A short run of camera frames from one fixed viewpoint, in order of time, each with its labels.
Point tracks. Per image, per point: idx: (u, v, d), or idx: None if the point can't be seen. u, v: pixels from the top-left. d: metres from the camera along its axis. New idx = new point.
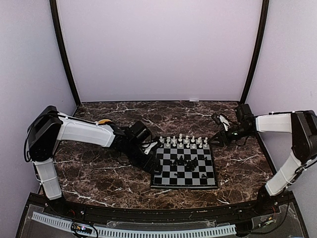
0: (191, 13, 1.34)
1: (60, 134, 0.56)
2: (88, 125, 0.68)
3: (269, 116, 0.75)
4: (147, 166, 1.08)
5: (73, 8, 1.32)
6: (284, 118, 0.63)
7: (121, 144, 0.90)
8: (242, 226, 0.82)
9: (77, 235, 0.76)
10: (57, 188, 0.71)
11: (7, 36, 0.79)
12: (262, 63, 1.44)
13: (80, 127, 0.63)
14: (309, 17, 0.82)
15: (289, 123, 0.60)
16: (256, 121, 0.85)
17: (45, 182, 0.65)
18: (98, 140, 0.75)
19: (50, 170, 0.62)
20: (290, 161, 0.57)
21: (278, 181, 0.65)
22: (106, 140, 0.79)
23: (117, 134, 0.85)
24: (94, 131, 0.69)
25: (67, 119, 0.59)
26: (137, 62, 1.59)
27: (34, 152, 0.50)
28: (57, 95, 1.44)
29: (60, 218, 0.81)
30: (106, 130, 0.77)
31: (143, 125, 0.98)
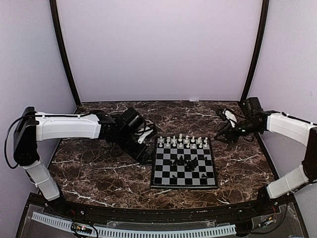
0: (191, 13, 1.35)
1: (39, 135, 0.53)
2: (67, 119, 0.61)
3: (284, 119, 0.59)
4: (140, 157, 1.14)
5: (73, 8, 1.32)
6: (301, 130, 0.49)
7: (110, 133, 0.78)
8: (242, 226, 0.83)
9: (77, 235, 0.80)
10: (54, 189, 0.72)
11: (8, 36, 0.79)
12: (262, 63, 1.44)
13: (60, 124, 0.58)
14: (309, 17, 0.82)
15: (307, 139, 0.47)
16: (267, 119, 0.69)
17: (40, 184, 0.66)
18: (83, 133, 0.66)
19: (42, 172, 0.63)
20: (296, 175, 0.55)
21: (280, 189, 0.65)
22: (92, 131, 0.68)
23: (103, 122, 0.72)
24: (74, 124, 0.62)
25: (44, 118, 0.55)
26: (137, 62, 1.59)
27: (19, 156, 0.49)
28: (57, 95, 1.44)
29: (60, 218, 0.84)
30: (89, 121, 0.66)
31: (134, 113, 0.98)
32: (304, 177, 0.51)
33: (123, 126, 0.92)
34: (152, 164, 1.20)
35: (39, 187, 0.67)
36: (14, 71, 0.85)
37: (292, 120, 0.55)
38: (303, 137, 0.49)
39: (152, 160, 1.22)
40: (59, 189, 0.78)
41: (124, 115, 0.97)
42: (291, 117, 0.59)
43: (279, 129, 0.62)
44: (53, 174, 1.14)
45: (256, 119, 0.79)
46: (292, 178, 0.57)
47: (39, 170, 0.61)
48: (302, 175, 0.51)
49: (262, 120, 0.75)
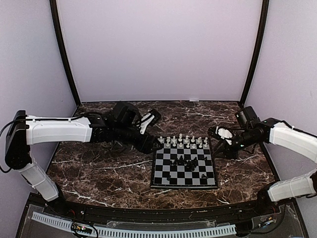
0: (191, 13, 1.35)
1: (29, 139, 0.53)
2: (58, 123, 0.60)
3: (290, 133, 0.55)
4: (144, 148, 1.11)
5: (73, 8, 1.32)
6: (312, 147, 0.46)
7: (102, 136, 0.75)
8: (242, 226, 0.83)
9: (77, 235, 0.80)
10: (52, 189, 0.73)
11: (8, 36, 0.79)
12: (262, 63, 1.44)
13: (50, 129, 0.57)
14: (309, 17, 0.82)
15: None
16: (269, 132, 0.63)
17: (37, 185, 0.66)
18: (74, 137, 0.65)
19: (38, 174, 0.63)
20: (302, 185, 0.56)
21: (282, 193, 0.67)
22: (83, 134, 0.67)
23: (94, 126, 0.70)
24: (66, 127, 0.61)
25: (34, 121, 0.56)
26: (137, 62, 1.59)
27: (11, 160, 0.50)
28: (57, 95, 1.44)
29: (60, 218, 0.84)
30: (79, 125, 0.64)
31: (124, 107, 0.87)
32: (312, 190, 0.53)
33: (114, 124, 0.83)
34: (152, 164, 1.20)
35: (36, 188, 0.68)
36: (14, 71, 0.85)
37: (299, 134, 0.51)
38: (313, 154, 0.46)
39: (152, 160, 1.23)
40: (57, 189, 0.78)
41: (114, 109, 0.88)
42: (298, 130, 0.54)
43: (283, 142, 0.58)
44: (53, 174, 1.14)
45: (257, 131, 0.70)
46: (297, 186, 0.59)
47: (34, 172, 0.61)
48: (311, 188, 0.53)
49: (263, 131, 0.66)
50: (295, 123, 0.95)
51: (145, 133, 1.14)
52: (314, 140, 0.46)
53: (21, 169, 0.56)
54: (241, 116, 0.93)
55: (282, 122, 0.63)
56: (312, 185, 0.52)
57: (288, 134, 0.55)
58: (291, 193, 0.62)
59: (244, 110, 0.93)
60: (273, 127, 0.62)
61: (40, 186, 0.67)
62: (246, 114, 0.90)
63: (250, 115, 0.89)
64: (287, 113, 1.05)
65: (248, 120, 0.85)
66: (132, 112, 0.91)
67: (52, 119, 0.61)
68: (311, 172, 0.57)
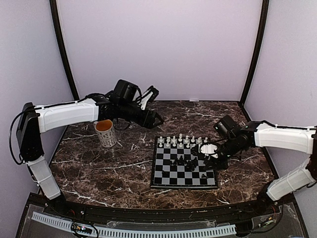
0: (191, 13, 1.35)
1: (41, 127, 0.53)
2: (66, 107, 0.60)
3: (276, 133, 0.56)
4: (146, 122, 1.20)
5: (73, 8, 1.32)
6: (302, 140, 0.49)
7: (109, 112, 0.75)
8: (242, 226, 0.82)
9: (77, 235, 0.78)
10: (55, 187, 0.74)
11: (8, 36, 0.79)
12: (262, 63, 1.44)
13: (60, 113, 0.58)
14: (309, 17, 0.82)
15: (311, 148, 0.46)
16: (254, 136, 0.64)
17: (42, 182, 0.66)
18: (84, 117, 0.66)
19: (44, 169, 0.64)
20: (299, 177, 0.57)
21: (284, 191, 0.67)
22: (92, 113, 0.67)
23: (100, 103, 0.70)
24: (73, 110, 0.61)
25: (43, 109, 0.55)
26: (137, 62, 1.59)
27: (26, 152, 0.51)
28: (57, 95, 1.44)
29: (60, 218, 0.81)
30: (87, 104, 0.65)
31: (125, 84, 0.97)
32: (310, 178, 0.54)
33: (118, 100, 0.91)
34: (152, 164, 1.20)
35: (41, 185, 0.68)
36: (14, 71, 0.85)
37: (285, 131, 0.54)
38: (305, 147, 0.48)
39: (152, 160, 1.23)
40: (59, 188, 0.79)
41: (116, 90, 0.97)
42: (281, 129, 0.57)
43: (269, 142, 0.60)
44: (53, 174, 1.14)
45: (240, 138, 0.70)
46: (295, 180, 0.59)
47: (43, 167, 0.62)
48: (310, 177, 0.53)
49: (247, 137, 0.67)
50: (295, 123, 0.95)
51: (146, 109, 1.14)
52: (302, 132, 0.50)
53: (32, 161, 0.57)
54: (222, 127, 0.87)
55: (263, 124, 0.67)
56: (309, 174, 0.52)
57: (272, 134, 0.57)
58: (291, 187, 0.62)
59: (222, 120, 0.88)
60: (256, 131, 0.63)
61: (44, 183, 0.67)
62: (226, 125, 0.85)
63: (230, 124, 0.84)
64: (287, 113, 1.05)
65: (229, 130, 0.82)
66: (132, 89, 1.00)
67: (61, 105, 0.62)
68: (304, 162, 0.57)
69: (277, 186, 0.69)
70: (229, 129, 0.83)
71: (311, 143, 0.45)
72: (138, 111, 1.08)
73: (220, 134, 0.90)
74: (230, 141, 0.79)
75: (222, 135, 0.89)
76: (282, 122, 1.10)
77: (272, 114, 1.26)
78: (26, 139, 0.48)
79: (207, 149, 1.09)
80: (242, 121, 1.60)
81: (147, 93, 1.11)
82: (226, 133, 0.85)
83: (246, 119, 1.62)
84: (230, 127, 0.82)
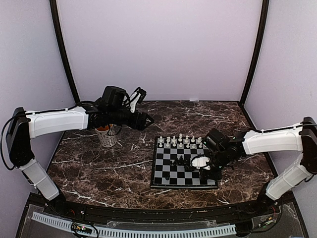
0: (191, 13, 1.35)
1: (32, 132, 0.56)
2: (57, 113, 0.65)
3: (264, 136, 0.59)
4: (137, 125, 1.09)
5: (72, 9, 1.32)
6: (290, 139, 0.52)
7: (98, 122, 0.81)
8: (242, 226, 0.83)
9: (77, 235, 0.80)
10: (53, 188, 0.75)
11: (7, 37, 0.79)
12: (262, 63, 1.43)
13: (50, 119, 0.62)
14: (309, 17, 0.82)
15: (300, 145, 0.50)
16: (244, 144, 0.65)
17: (39, 184, 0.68)
18: (74, 125, 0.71)
19: (39, 171, 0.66)
20: (295, 173, 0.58)
21: (282, 189, 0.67)
22: (81, 121, 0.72)
23: (90, 112, 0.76)
24: (64, 117, 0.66)
25: (34, 115, 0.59)
26: (137, 62, 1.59)
27: (15, 156, 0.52)
28: (57, 95, 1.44)
29: (60, 218, 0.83)
30: (78, 113, 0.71)
31: (111, 90, 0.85)
32: (307, 173, 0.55)
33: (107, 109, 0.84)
34: (152, 164, 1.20)
35: (39, 187, 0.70)
36: (14, 71, 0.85)
37: (271, 135, 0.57)
38: (294, 145, 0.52)
39: (152, 160, 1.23)
40: (58, 187, 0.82)
41: (104, 96, 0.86)
42: (267, 133, 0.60)
43: (260, 148, 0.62)
44: (53, 174, 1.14)
45: (231, 151, 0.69)
46: (292, 177, 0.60)
47: (37, 168, 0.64)
48: (306, 172, 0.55)
49: (237, 148, 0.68)
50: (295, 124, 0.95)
51: (135, 111, 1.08)
52: (289, 132, 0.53)
53: (26, 165, 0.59)
54: (210, 141, 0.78)
55: (250, 131, 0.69)
56: (304, 169, 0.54)
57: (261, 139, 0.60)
58: (290, 185, 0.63)
59: (209, 134, 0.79)
60: (244, 139, 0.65)
61: (41, 184, 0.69)
62: (214, 139, 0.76)
63: (217, 137, 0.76)
64: (286, 114, 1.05)
65: (217, 143, 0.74)
66: (121, 94, 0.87)
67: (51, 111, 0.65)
68: (298, 158, 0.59)
69: (274, 185, 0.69)
70: (217, 142, 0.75)
71: (300, 140, 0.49)
72: (130, 115, 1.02)
73: (210, 148, 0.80)
74: (220, 153, 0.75)
75: (210, 148, 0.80)
76: (282, 123, 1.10)
77: (272, 114, 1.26)
78: (16, 145, 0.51)
79: (198, 163, 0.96)
80: (242, 121, 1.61)
81: (134, 95, 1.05)
82: (214, 148, 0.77)
83: (246, 119, 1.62)
84: (218, 140, 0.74)
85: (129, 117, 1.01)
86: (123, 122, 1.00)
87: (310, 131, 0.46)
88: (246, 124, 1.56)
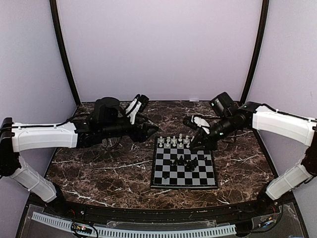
0: (191, 13, 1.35)
1: (16, 147, 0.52)
2: (44, 130, 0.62)
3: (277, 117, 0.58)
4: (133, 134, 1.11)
5: (73, 9, 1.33)
6: (301, 130, 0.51)
7: (89, 139, 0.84)
8: (242, 226, 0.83)
9: (77, 235, 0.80)
10: (50, 190, 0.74)
11: (8, 37, 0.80)
12: (262, 63, 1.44)
13: (37, 134, 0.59)
14: (309, 17, 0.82)
15: (309, 139, 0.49)
16: (254, 117, 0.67)
17: (34, 188, 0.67)
18: (62, 143, 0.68)
19: (33, 178, 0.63)
20: (297, 174, 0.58)
21: (282, 188, 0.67)
22: (70, 140, 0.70)
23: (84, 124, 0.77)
24: (52, 134, 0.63)
25: (20, 129, 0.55)
26: (137, 62, 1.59)
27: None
28: (57, 95, 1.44)
29: (60, 218, 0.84)
30: (66, 131, 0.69)
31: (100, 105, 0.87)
32: (308, 174, 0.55)
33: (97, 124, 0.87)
34: (152, 164, 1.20)
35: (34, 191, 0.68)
36: (14, 71, 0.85)
37: (285, 119, 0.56)
38: (302, 137, 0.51)
39: (152, 160, 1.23)
40: (55, 189, 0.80)
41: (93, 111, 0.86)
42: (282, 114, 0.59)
43: (268, 127, 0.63)
44: (53, 174, 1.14)
45: (238, 117, 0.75)
46: (292, 177, 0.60)
47: (30, 176, 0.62)
48: (306, 173, 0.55)
49: (244, 117, 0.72)
50: None
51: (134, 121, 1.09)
52: (303, 122, 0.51)
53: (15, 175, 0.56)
54: (218, 104, 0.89)
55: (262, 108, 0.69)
56: (305, 170, 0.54)
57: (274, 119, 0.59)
58: (290, 185, 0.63)
59: (219, 97, 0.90)
60: (256, 113, 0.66)
61: (36, 188, 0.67)
62: (223, 103, 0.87)
63: (226, 101, 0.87)
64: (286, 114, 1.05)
65: (226, 108, 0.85)
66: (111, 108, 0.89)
67: (38, 127, 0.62)
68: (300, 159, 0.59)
69: (275, 184, 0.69)
70: (226, 106, 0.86)
71: (312, 135, 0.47)
72: (129, 126, 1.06)
73: (215, 110, 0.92)
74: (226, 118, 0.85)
75: (216, 112, 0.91)
76: None
77: None
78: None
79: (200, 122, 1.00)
80: None
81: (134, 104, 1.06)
82: (221, 111, 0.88)
83: None
84: (227, 104, 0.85)
85: (127, 128, 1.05)
86: (121, 132, 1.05)
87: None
88: None
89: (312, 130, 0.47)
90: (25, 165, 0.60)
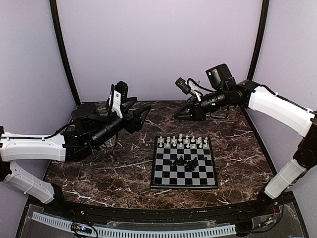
0: (191, 13, 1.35)
1: (4, 156, 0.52)
2: (32, 141, 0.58)
3: (276, 101, 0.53)
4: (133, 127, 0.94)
5: (73, 8, 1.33)
6: (299, 120, 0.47)
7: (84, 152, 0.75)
8: (242, 225, 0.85)
9: (78, 234, 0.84)
10: (46, 193, 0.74)
11: (8, 37, 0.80)
12: (263, 62, 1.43)
13: (26, 146, 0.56)
14: (309, 16, 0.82)
15: (306, 130, 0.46)
16: (250, 96, 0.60)
17: (29, 191, 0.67)
18: (50, 155, 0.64)
19: (26, 183, 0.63)
20: (291, 169, 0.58)
21: (279, 187, 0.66)
22: (58, 153, 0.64)
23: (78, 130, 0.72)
24: (38, 147, 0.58)
25: (9, 140, 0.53)
26: (137, 62, 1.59)
27: None
28: (57, 95, 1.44)
29: (60, 218, 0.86)
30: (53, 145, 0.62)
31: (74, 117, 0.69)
32: (301, 168, 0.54)
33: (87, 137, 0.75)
34: (152, 164, 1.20)
35: (30, 193, 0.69)
36: (14, 70, 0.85)
37: (283, 105, 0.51)
38: (299, 126, 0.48)
39: (152, 160, 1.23)
40: (52, 191, 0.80)
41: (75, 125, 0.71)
42: (281, 98, 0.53)
43: (264, 110, 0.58)
44: (53, 174, 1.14)
45: (235, 94, 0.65)
46: (288, 173, 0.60)
47: (23, 181, 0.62)
48: (299, 167, 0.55)
49: (242, 94, 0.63)
50: None
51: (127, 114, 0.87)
52: (302, 112, 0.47)
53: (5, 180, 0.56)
54: (215, 75, 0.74)
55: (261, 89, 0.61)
56: (297, 163, 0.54)
57: (274, 102, 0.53)
58: (286, 182, 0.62)
59: (218, 66, 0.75)
60: (254, 91, 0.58)
61: (32, 191, 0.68)
62: (221, 73, 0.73)
63: (225, 74, 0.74)
64: None
65: (223, 80, 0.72)
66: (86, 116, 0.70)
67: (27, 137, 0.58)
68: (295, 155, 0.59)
69: (272, 183, 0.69)
70: (223, 78, 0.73)
71: (309, 126, 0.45)
72: (119, 122, 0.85)
73: (210, 82, 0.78)
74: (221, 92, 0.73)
75: (211, 83, 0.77)
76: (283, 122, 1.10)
77: None
78: None
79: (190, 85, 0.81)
80: (242, 121, 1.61)
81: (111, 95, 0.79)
82: (216, 83, 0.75)
83: (246, 119, 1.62)
84: (225, 77, 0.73)
85: (118, 124, 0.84)
86: (116, 131, 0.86)
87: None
88: (246, 124, 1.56)
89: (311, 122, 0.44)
90: (17, 169, 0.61)
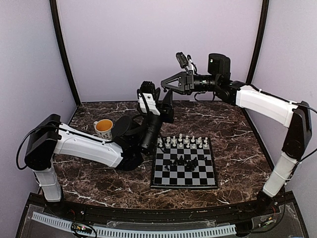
0: (191, 13, 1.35)
1: (58, 149, 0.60)
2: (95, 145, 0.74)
3: (259, 96, 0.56)
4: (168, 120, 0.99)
5: (73, 9, 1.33)
6: (282, 112, 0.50)
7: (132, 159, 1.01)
8: (242, 226, 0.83)
9: (77, 235, 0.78)
10: (56, 193, 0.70)
11: (8, 37, 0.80)
12: (262, 63, 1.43)
13: (80, 144, 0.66)
14: (308, 17, 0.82)
15: (290, 120, 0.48)
16: (236, 94, 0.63)
17: (44, 186, 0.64)
18: (105, 159, 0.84)
19: (50, 178, 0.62)
20: (283, 161, 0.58)
21: (276, 184, 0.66)
22: (113, 160, 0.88)
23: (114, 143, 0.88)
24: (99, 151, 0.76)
25: (68, 134, 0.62)
26: (136, 62, 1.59)
27: (30, 161, 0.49)
28: (57, 95, 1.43)
29: (60, 218, 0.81)
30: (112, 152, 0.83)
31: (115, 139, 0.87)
32: (291, 159, 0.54)
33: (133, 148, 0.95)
34: (152, 164, 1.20)
35: (43, 188, 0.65)
36: (14, 70, 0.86)
37: (267, 99, 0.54)
38: (283, 118, 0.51)
39: (152, 160, 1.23)
40: (61, 193, 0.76)
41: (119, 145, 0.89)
42: (264, 94, 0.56)
43: (251, 106, 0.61)
44: None
45: (223, 94, 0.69)
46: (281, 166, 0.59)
47: (49, 175, 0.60)
48: (288, 157, 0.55)
49: (229, 94, 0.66)
50: None
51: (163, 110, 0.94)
52: (284, 104, 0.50)
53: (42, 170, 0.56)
54: (216, 64, 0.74)
55: (247, 86, 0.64)
56: (287, 155, 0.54)
57: (256, 98, 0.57)
58: (281, 177, 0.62)
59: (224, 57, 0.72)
60: (239, 89, 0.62)
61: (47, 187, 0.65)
62: (222, 67, 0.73)
63: (225, 70, 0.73)
64: None
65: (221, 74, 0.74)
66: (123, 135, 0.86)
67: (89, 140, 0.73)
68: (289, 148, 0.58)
69: (269, 180, 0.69)
70: (220, 72, 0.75)
71: (290, 117, 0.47)
72: (157, 118, 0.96)
73: (209, 67, 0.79)
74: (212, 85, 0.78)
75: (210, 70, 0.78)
76: None
77: None
78: (35, 153, 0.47)
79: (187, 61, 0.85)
80: (242, 121, 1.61)
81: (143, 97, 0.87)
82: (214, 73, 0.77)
83: (246, 119, 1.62)
84: (224, 72, 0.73)
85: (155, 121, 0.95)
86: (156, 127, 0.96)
87: (298, 115, 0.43)
88: (246, 124, 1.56)
89: (292, 113, 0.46)
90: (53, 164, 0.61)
